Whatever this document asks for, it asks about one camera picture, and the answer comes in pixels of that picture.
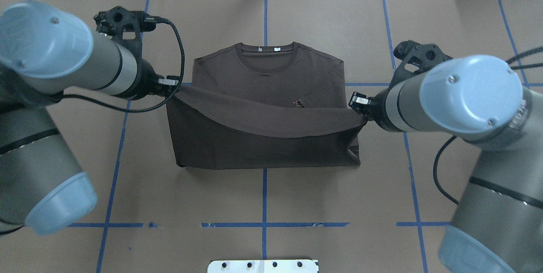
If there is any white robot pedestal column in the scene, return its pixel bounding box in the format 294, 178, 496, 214
207, 259, 319, 273

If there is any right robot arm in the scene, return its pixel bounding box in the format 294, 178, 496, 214
349, 55, 543, 273

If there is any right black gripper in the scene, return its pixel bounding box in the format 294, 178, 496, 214
349, 89, 392, 131

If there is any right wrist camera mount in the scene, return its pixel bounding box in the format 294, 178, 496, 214
388, 40, 453, 90

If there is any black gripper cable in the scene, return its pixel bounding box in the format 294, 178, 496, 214
64, 16, 186, 113

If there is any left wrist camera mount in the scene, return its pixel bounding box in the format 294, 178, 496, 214
93, 6, 159, 59

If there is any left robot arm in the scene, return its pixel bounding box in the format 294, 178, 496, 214
1, 1, 185, 236

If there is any brown t-shirt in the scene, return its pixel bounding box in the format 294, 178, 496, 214
166, 42, 366, 170

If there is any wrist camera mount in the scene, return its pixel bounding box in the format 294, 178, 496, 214
93, 6, 159, 59
388, 40, 453, 90

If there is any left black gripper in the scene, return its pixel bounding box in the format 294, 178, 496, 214
134, 59, 180, 99

